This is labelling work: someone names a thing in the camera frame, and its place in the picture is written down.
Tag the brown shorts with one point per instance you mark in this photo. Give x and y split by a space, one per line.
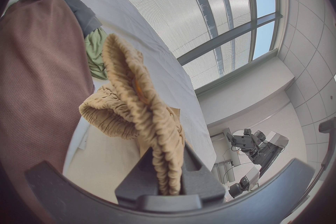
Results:
39 73

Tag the tan shorts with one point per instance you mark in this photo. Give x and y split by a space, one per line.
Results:
147 112

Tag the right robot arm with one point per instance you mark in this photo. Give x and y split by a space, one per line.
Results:
270 149

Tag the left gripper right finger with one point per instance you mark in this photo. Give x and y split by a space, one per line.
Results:
199 181

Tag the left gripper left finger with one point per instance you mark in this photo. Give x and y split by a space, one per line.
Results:
141 181

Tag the bed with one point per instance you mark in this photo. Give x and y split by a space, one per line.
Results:
147 41

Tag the black garment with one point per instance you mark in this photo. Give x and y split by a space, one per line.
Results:
81 14

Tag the green garment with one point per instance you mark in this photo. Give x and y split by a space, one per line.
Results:
95 55

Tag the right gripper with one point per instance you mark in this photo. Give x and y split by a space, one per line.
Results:
242 141

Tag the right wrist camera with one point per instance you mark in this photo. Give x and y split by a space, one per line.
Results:
247 131

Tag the window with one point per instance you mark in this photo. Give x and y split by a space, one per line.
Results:
196 20

